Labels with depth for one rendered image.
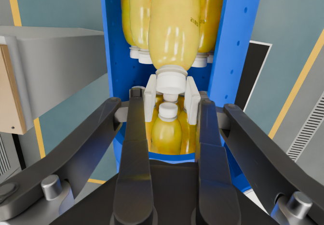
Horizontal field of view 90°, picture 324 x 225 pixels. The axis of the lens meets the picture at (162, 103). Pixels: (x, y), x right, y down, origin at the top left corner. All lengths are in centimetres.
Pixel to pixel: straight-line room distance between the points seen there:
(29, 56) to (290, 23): 169
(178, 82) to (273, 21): 150
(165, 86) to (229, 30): 12
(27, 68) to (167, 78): 60
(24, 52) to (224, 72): 63
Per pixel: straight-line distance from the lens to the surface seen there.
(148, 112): 15
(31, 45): 74
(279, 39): 171
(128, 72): 46
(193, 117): 16
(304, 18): 179
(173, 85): 19
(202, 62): 34
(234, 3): 26
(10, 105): 70
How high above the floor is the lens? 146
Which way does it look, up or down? 66 degrees down
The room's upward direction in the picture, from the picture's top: 173 degrees counter-clockwise
